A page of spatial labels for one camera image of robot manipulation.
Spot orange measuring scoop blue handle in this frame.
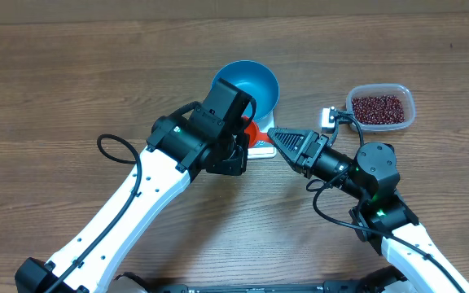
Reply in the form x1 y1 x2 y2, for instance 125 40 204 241
244 120 272 148

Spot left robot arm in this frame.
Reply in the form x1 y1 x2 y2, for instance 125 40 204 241
15 79 256 292

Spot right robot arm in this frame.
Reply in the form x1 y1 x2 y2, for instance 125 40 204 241
267 128 469 292

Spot white kitchen scale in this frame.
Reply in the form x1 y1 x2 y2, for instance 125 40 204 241
248 112 277 160

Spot blue bowl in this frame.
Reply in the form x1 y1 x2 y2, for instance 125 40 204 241
211 60 280 121

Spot red beans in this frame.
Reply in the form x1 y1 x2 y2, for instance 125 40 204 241
351 95 405 125

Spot clear plastic container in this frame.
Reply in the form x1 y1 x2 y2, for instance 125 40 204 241
345 83 417 133

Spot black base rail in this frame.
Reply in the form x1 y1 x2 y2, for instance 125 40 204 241
112 266 409 293

